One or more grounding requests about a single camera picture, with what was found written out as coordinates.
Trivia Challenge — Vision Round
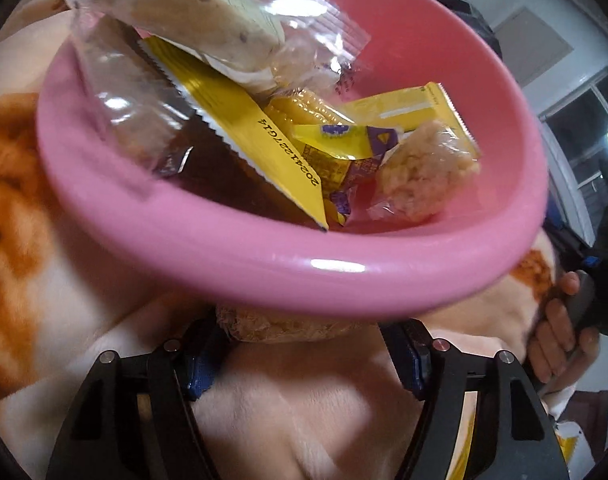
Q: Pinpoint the clear brown cake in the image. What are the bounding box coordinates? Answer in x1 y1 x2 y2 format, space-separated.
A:
71 12 195 178

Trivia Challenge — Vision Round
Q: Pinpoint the black bag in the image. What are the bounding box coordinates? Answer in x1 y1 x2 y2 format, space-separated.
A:
384 0 502 56

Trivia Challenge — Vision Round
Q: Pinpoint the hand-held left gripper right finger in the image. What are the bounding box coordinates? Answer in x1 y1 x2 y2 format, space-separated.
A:
381 320 570 480

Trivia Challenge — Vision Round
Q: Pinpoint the orange printed blanket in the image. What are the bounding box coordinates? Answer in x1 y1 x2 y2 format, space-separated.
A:
0 0 585 480

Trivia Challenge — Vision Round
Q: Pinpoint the clear bread roll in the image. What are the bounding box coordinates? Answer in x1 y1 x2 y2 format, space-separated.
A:
54 0 372 93

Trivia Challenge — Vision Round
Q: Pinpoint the yellow ribbed snack packet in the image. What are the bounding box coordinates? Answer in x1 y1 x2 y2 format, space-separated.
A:
264 87 357 126

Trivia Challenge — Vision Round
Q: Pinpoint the person's right hand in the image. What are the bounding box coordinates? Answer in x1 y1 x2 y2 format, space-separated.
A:
526 271 601 386

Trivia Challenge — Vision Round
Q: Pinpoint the yellow purple candy wrapper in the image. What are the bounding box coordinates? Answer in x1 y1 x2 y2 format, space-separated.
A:
328 185 359 226
291 124 400 191

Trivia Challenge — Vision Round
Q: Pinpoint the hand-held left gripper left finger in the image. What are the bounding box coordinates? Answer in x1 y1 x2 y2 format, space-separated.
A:
44 310 230 480

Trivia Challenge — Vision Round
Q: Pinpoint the window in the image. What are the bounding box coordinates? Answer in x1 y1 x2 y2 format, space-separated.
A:
536 67 608 261

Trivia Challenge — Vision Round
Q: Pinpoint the grey wall panel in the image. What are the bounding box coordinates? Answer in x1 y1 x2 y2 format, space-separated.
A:
494 7 575 88

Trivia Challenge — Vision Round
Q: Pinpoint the large yellow snack packet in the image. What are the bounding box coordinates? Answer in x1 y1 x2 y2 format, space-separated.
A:
136 35 335 233

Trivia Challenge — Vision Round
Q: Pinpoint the pink plastic bowl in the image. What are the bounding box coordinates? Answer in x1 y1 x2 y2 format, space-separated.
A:
35 0 550 320

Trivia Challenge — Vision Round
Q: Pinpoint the clear rice crisp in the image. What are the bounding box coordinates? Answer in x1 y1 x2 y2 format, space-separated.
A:
366 120 482 223

